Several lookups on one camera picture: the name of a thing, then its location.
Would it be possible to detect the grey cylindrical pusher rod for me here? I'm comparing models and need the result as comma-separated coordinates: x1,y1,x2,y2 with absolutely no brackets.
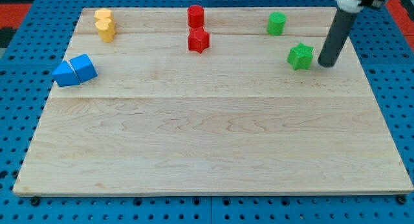
318,8,357,68

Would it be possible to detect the red cylinder block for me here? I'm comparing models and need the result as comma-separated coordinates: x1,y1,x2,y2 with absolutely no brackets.
187,5,204,28

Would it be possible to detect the green cylinder block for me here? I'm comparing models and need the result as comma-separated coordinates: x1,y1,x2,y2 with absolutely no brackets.
267,12,287,36

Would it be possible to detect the blue cube block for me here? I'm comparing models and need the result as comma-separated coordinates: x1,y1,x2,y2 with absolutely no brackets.
69,54,98,83

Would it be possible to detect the light wooden board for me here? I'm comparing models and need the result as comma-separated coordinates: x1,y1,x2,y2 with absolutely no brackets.
14,7,413,197

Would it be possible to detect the red star block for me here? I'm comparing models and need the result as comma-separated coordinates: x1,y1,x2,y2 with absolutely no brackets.
188,27,210,54

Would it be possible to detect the yellow heart block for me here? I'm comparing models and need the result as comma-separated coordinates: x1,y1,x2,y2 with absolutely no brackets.
94,18,116,43

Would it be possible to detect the green star block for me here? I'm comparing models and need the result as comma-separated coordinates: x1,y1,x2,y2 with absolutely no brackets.
287,43,314,70

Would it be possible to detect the blue triangle block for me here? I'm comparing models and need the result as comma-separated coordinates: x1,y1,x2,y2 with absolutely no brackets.
52,61,80,87

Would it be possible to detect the yellow hexagon block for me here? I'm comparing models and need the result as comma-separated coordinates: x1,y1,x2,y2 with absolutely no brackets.
94,8,113,21

